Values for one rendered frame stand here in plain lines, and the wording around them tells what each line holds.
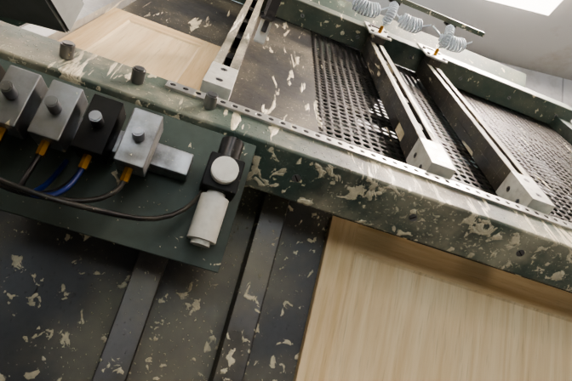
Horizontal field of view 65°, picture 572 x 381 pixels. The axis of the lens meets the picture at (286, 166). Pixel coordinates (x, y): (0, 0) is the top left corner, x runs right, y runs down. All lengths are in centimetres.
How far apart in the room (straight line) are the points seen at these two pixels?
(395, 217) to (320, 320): 30
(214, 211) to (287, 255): 39
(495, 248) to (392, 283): 26
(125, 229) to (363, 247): 59
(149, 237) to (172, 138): 18
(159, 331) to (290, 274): 31
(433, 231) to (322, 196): 25
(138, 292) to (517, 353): 93
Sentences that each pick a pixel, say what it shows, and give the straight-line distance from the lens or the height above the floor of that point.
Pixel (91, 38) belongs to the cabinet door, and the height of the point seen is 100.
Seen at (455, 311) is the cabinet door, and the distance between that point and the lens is 124.
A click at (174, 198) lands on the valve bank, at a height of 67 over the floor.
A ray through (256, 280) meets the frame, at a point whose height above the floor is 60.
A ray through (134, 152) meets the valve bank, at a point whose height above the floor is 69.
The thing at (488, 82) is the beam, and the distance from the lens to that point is 225.
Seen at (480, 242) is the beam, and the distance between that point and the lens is 104.
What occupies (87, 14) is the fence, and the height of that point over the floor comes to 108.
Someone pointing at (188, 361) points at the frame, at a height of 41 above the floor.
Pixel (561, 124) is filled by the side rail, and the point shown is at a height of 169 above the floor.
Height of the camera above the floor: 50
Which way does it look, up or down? 20 degrees up
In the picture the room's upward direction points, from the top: 15 degrees clockwise
